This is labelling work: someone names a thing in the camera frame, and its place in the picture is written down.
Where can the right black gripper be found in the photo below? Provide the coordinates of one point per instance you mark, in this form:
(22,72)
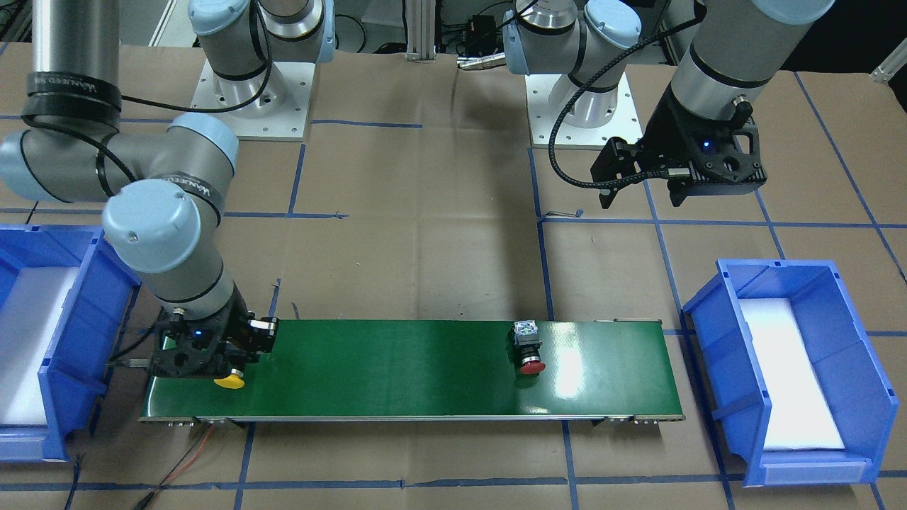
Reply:
(236,320)

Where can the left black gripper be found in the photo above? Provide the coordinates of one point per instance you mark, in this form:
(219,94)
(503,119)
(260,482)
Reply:
(669,126)

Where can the yellow mushroom push button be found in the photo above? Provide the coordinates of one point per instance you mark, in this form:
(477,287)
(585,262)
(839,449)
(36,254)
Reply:
(233,380)

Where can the red mushroom push button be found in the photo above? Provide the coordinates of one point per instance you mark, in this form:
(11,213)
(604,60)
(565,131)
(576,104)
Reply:
(527,344)

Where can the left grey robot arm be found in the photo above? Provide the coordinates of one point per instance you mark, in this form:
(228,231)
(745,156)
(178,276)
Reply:
(737,48)

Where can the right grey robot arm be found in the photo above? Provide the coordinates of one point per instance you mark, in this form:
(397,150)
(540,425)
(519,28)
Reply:
(163,195)

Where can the blue plastic bin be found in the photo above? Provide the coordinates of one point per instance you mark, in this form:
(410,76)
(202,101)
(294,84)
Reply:
(860,396)
(73,375)

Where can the green conveyor belt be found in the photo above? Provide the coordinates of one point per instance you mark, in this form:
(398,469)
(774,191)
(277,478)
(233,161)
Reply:
(435,370)

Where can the white foam pad bin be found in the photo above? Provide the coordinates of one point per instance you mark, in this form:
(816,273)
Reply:
(29,319)
(800,417)

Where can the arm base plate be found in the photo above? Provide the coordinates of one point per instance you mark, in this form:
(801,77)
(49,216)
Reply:
(281,114)
(590,123)

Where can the aluminium frame post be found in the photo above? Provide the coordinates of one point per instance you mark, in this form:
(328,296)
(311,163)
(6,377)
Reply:
(421,30)

